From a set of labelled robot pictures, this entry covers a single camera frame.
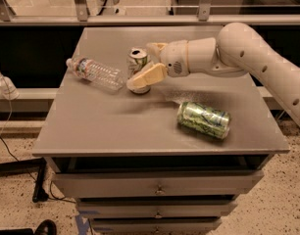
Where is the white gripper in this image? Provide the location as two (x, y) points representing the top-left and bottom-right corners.
(126, 40), (189, 90)

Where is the white green 7up can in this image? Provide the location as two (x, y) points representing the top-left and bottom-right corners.
(126, 47), (151, 95)

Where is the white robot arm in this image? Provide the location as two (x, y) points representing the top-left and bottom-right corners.
(126, 23), (300, 127)

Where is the clear plastic water bottle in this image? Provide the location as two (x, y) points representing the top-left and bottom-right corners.
(66, 57), (124, 91)

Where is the green soda can lying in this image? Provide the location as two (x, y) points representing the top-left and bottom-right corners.
(176, 102), (231, 139)

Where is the grey drawer cabinet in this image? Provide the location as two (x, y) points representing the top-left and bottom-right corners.
(31, 25), (291, 235)

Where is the top grey drawer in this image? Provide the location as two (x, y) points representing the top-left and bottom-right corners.
(53, 170), (264, 198)

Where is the grey drawer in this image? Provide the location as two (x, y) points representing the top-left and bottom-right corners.
(53, 170), (264, 198)
(77, 199), (236, 218)
(91, 217), (222, 233)

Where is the white plug adapter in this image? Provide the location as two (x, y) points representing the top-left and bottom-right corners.
(0, 72), (20, 100)

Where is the middle grey drawer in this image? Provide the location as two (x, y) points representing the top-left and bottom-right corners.
(77, 199), (236, 218)

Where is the black metal stand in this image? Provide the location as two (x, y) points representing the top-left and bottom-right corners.
(0, 157), (50, 204)

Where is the bottom grey drawer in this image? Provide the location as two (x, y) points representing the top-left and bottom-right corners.
(91, 217), (222, 233)

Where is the black shoe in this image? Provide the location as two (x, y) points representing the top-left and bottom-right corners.
(34, 219), (57, 235)

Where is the metal railing frame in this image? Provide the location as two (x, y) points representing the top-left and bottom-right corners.
(0, 0), (300, 25)

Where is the black cable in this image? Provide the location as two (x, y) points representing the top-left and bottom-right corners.
(0, 61), (75, 204)

